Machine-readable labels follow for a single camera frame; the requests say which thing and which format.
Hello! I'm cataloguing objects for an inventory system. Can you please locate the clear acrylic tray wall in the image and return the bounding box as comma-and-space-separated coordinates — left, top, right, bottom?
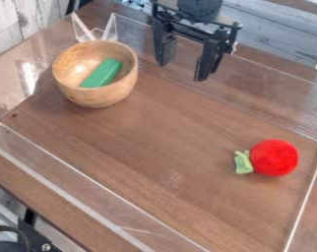
0, 14, 317, 252

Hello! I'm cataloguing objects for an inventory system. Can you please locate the black metal bracket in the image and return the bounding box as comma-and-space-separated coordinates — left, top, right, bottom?
18, 209, 62, 252

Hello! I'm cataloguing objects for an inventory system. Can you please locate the black cable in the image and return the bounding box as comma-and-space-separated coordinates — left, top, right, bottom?
0, 224, 33, 252

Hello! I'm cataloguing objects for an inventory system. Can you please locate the green rectangular block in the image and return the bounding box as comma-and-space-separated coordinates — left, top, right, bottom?
79, 58, 121, 88

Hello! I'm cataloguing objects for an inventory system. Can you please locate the wooden bowl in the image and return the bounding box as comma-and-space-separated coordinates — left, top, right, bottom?
51, 40, 137, 108

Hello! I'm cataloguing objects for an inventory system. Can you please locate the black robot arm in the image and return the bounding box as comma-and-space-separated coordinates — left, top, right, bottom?
149, 0, 242, 82

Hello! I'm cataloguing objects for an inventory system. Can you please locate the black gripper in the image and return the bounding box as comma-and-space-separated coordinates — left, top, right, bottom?
149, 0, 242, 82

